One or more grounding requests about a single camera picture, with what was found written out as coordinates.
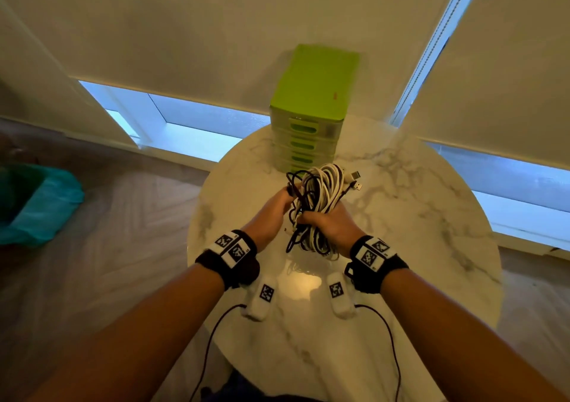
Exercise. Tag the person's dark shorts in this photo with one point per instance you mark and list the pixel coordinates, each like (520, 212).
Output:
(249, 390)

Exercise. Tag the narrow beige roller blind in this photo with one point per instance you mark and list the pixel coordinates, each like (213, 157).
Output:
(40, 85)

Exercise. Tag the person's left fingers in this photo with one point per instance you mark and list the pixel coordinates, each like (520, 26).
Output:
(288, 194)

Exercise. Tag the black wristband with marker tags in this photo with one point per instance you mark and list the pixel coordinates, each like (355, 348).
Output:
(231, 257)
(374, 261)

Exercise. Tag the person's right hand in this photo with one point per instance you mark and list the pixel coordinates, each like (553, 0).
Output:
(334, 230)

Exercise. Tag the wide beige roller blind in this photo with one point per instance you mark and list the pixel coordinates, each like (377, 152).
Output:
(222, 27)

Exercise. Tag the person's left forearm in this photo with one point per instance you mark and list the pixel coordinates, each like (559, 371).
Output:
(147, 339)

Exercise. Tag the person's right thumb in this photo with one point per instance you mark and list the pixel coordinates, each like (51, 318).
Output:
(309, 219)

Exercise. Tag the person's right forearm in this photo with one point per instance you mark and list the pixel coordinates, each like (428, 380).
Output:
(458, 344)

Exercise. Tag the green plastic drawer unit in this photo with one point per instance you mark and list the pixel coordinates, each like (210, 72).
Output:
(316, 85)

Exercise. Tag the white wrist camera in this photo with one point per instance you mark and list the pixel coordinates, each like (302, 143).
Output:
(262, 299)
(340, 297)

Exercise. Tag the window pane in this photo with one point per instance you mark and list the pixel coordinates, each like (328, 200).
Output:
(521, 192)
(196, 125)

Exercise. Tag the person's left hand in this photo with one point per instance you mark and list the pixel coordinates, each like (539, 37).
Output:
(267, 221)

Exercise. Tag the teal plastic bag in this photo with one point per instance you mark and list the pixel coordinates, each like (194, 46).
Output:
(40, 205)

